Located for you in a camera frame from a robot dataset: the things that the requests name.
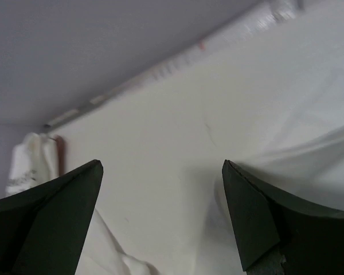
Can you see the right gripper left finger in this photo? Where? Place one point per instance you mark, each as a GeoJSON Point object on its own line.
{"type": "Point", "coordinates": [43, 229]}

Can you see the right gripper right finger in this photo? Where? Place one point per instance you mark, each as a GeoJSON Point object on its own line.
{"type": "Point", "coordinates": [279, 233]}

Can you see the white t-shirt black graphic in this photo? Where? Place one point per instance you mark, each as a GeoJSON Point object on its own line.
{"type": "Point", "coordinates": [272, 100]}

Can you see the folded white cartoon t-shirt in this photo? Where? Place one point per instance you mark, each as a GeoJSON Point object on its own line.
{"type": "Point", "coordinates": [38, 159]}

